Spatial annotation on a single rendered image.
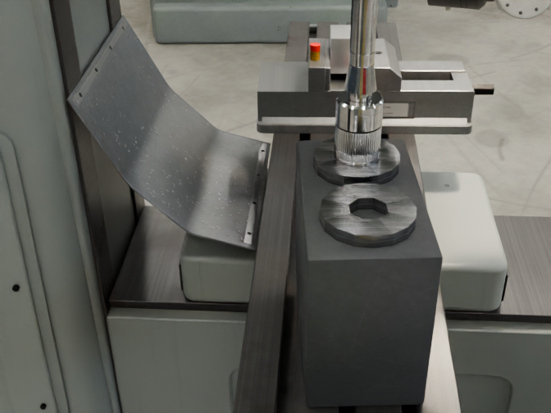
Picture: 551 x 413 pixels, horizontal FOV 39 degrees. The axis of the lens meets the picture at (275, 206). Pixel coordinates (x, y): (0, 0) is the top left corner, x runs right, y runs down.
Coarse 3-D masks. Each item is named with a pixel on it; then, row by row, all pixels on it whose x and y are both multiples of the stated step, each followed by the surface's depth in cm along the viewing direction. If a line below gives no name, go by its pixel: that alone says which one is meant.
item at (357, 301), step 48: (384, 144) 83; (336, 192) 75; (384, 192) 75; (336, 240) 71; (384, 240) 70; (432, 240) 71; (336, 288) 70; (384, 288) 70; (432, 288) 70; (336, 336) 73; (384, 336) 74; (432, 336) 74; (336, 384) 77; (384, 384) 77
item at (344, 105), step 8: (344, 96) 78; (376, 96) 78; (336, 104) 77; (344, 104) 76; (352, 104) 76; (360, 104) 76; (368, 104) 76; (376, 104) 76; (344, 112) 76; (352, 112) 76; (360, 112) 76; (368, 112) 76; (376, 112) 76
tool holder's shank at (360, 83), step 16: (352, 0) 72; (368, 0) 71; (352, 16) 73; (368, 16) 72; (352, 32) 73; (368, 32) 73; (352, 48) 74; (368, 48) 74; (352, 64) 75; (368, 64) 74; (352, 80) 75; (368, 80) 75; (352, 96) 77; (368, 96) 76
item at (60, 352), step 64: (0, 0) 93; (64, 0) 100; (0, 64) 97; (64, 64) 101; (0, 128) 102; (64, 128) 104; (0, 192) 106; (64, 192) 109; (128, 192) 138; (0, 256) 111; (64, 256) 113; (0, 320) 118; (64, 320) 119; (0, 384) 125; (64, 384) 125
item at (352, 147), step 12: (336, 120) 78; (348, 120) 77; (360, 120) 76; (372, 120) 77; (336, 132) 79; (348, 132) 77; (360, 132) 77; (372, 132) 77; (336, 144) 79; (348, 144) 78; (360, 144) 78; (372, 144) 78; (336, 156) 80; (348, 156) 79; (360, 156) 78; (372, 156) 79
